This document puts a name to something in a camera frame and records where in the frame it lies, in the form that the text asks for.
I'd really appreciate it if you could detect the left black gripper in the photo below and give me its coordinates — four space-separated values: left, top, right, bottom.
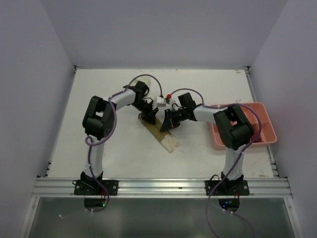
131 99 159 125

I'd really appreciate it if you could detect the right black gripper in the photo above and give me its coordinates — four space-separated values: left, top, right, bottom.
160 108 187 132

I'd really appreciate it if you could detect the olive and cream underwear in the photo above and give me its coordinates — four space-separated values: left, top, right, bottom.
138 114 181 153

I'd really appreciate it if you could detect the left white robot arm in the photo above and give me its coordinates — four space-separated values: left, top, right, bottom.
80 81 158 195

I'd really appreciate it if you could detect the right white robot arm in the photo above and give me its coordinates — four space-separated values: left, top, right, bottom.
160 93 254 195

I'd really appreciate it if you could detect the pale green underwear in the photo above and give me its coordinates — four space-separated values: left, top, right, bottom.
131 75 151 96

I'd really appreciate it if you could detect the dark red rolled underwear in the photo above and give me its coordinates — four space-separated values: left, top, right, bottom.
252 135 262 143

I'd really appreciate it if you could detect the pink divided tray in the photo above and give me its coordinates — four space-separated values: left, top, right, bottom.
208 102 277 150

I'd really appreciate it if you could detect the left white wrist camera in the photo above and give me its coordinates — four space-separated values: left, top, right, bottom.
153 96 166 109

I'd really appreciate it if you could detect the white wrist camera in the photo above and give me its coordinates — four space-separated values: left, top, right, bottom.
153 96 166 109
165 94 176 106

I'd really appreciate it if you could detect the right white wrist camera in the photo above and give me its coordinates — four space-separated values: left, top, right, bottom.
165 94 176 106

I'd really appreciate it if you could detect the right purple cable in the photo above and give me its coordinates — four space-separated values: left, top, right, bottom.
169 88 263 238

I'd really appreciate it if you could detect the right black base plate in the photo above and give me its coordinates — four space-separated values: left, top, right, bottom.
205 175 250 196

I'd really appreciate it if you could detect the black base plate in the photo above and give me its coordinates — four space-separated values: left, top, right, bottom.
72 179 119 196
205 175 250 196

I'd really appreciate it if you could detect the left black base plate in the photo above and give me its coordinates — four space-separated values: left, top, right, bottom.
72 179 119 196

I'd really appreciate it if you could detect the aluminium mounting rail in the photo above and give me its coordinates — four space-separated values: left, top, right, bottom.
32 178 292 198

